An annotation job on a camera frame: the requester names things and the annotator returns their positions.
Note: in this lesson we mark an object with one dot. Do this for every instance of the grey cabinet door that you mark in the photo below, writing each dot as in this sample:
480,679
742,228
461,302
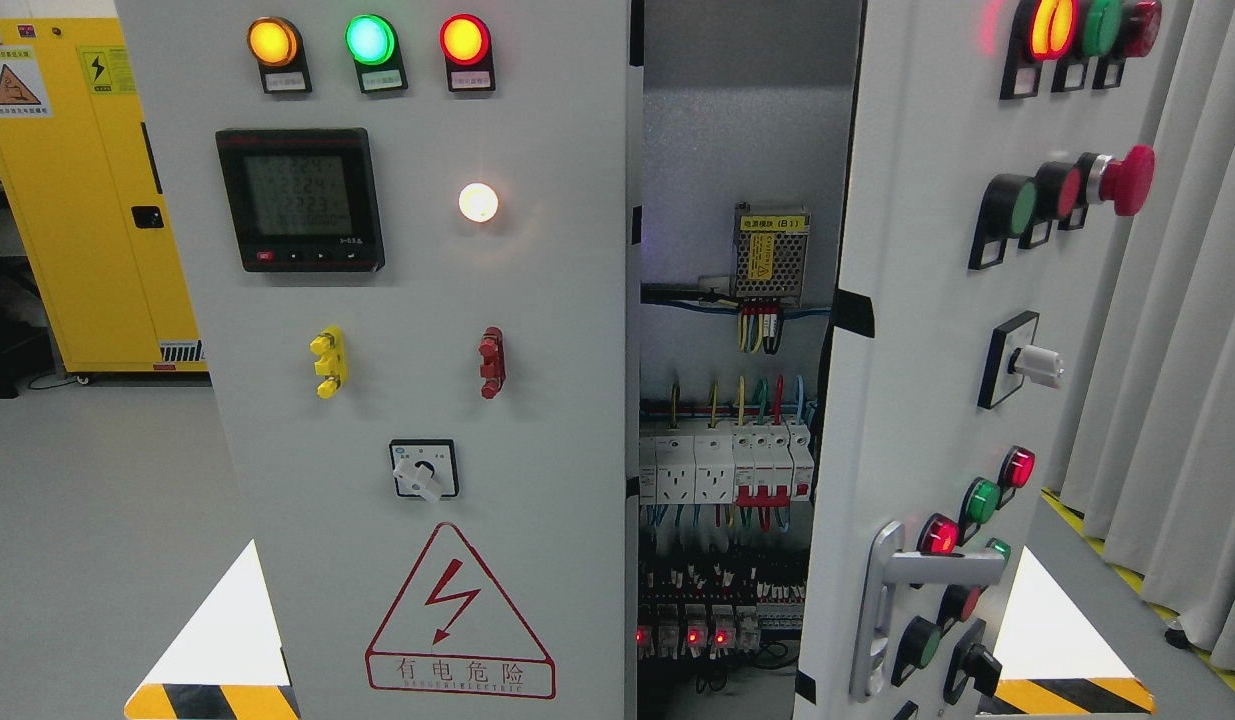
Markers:
970,284
542,120

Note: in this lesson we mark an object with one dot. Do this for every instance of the white socket breaker row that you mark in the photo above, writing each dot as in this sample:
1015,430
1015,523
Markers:
753,465

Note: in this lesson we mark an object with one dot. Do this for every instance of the perforated metal power supply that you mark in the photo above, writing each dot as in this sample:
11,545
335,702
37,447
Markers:
769,252

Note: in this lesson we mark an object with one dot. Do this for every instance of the white indicator lamp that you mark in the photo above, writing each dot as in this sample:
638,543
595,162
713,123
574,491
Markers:
478,202

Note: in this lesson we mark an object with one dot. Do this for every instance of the black relay terminal row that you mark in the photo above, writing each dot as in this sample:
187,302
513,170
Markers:
715,604

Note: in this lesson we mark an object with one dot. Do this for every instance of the red electric warning sticker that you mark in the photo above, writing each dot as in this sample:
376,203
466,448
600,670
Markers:
453,629

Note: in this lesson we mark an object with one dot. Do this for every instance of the red indicator lamp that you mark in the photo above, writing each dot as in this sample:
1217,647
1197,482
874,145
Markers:
465,40

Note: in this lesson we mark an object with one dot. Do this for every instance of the black digital power meter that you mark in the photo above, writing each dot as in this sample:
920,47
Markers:
302,200

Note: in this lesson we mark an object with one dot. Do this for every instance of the green indicator lamp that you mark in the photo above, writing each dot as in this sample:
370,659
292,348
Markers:
370,40

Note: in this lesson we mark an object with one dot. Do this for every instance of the orange indicator lamp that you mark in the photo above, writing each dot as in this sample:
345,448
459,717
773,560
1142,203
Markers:
273,42

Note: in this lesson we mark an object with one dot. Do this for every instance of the red mushroom emergency button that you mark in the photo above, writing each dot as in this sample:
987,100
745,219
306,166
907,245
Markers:
1124,182

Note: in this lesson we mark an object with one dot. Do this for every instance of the grey curtain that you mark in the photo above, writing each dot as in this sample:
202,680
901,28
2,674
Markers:
1152,471

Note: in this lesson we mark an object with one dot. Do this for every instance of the yellow safety cabinet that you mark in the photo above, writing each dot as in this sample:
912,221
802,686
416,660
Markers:
78,170

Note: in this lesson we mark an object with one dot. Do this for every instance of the red terminal post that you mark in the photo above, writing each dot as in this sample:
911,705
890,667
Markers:
493,362

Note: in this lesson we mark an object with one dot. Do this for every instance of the white rotary selector switch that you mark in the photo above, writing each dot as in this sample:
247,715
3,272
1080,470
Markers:
425,469

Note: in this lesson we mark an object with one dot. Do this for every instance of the yellow terminal post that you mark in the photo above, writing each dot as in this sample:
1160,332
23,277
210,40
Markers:
329,348

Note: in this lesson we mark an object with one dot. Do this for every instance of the silver door handle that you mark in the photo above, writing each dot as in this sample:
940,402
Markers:
891,646

